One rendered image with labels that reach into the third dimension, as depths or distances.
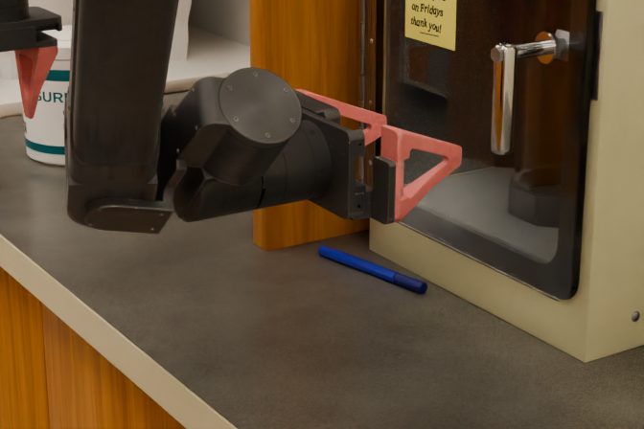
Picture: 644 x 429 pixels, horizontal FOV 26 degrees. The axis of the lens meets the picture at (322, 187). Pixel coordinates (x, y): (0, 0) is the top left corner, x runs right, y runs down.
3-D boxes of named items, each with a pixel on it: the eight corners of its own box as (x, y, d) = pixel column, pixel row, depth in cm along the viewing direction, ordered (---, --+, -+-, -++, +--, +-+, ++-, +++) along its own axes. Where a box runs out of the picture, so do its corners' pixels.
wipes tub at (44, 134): (105, 132, 184) (100, 19, 179) (149, 156, 173) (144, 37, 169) (10, 146, 177) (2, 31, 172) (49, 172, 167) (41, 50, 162)
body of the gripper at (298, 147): (295, 97, 105) (209, 109, 101) (371, 129, 97) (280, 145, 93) (295, 178, 107) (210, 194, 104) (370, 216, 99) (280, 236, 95)
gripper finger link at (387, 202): (422, 95, 105) (316, 112, 101) (481, 118, 100) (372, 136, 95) (420, 181, 107) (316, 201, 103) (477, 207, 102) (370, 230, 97)
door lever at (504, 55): (553, 149, 113) (532, 142, 115) (560, 33, 110) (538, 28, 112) (501, 159, 110) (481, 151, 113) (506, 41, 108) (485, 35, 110)
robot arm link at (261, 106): (74, 118, 97) (79, 228, 93) (118, 26, 88) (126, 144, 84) (235, 134, 102) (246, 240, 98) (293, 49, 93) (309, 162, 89)
